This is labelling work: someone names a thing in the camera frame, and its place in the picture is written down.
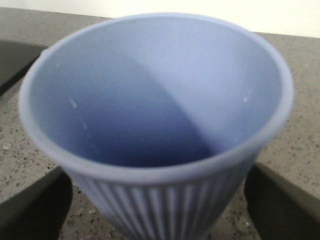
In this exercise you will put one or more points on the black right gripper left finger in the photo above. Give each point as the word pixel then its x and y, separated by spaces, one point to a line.
pixel 39 211

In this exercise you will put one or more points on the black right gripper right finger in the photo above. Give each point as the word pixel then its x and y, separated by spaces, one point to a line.
pixel 279 209

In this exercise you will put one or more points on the light blue ribbed cup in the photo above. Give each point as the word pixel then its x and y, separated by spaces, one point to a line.
pixel 157 117

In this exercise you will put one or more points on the black glass gas stove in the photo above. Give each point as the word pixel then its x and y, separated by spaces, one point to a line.
pixel 15 60

